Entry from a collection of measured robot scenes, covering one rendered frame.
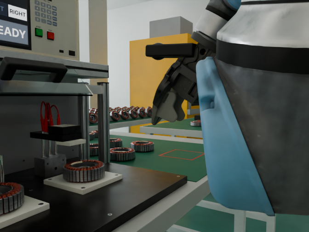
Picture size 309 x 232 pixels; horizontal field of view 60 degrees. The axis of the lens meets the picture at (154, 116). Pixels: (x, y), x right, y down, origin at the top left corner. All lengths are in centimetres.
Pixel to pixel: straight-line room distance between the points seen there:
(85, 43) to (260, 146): 465
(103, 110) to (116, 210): 44
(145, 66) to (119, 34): 300
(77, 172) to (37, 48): 36
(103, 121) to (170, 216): 42
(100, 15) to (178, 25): 137
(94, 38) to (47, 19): 396
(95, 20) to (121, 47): 251
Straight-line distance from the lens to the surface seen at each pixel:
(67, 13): 93
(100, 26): 496
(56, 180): 78
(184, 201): 73
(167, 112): 55
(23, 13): 83
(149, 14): 696
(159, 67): 438
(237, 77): 17
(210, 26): 51
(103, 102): 94
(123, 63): 719
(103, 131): 94
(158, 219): 62
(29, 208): 62
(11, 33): 80
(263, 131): 17
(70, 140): 79
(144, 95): 452
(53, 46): 87
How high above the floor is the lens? 101
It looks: 4 degrees down
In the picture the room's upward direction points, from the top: straight up
